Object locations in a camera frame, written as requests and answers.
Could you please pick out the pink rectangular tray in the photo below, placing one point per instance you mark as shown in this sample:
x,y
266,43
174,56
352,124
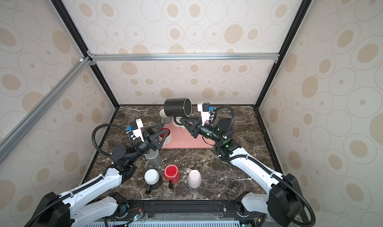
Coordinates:
x,y
182,139

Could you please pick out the silver rail left wall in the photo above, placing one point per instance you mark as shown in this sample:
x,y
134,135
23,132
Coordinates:
x,y
26,124

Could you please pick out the black mug white base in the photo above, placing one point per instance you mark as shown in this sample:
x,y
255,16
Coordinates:
x,y
153,180

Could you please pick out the white teapot-like mug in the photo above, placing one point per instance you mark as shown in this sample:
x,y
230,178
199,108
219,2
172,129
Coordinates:
x,y
177,123

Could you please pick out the black frame post right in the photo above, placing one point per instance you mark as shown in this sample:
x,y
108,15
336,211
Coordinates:
x,y
302,10

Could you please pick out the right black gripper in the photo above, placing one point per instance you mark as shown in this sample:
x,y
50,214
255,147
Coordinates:
x,y
196,124

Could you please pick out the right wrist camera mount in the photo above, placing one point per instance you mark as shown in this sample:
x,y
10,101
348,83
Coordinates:
x,y
206,113

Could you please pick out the black upside-down mug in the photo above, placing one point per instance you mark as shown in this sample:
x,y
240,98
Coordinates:
x,y
178,107

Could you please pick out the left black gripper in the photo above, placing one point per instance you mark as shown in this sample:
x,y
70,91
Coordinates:
x,y
149,143

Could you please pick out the light grey mug white inside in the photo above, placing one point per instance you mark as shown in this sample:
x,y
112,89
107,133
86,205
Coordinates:
x,y
164,118

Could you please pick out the red upside-down mug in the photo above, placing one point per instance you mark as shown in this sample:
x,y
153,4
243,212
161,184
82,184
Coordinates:
x,y
172,175

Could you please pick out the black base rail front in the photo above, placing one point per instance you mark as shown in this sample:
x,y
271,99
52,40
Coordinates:
x,y
179,212

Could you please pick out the black frame post left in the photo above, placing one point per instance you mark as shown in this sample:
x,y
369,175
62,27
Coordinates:
x,y
75,34

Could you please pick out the dark grey upside-down mug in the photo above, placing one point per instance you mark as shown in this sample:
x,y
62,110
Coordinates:
x,y
153,159

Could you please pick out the white mug red inside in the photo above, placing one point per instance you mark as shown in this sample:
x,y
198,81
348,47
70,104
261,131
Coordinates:
x,y
167,136

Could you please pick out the silver rail wall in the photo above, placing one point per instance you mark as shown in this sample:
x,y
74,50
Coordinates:
x,y
184,57
26,124

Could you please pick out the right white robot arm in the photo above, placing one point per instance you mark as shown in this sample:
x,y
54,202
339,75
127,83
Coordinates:
x,y
284,201

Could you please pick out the silver rail back wall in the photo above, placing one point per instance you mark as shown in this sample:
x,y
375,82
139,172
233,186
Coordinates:
x,y
184,57

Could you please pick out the black frame post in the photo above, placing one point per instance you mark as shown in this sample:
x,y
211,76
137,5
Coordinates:
x,y
302,10
75,34

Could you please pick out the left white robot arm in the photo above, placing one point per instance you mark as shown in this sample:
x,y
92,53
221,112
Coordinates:
x,y
75,207

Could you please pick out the pink upside-down mug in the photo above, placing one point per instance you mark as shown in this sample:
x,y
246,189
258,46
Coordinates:
x,y
194,178

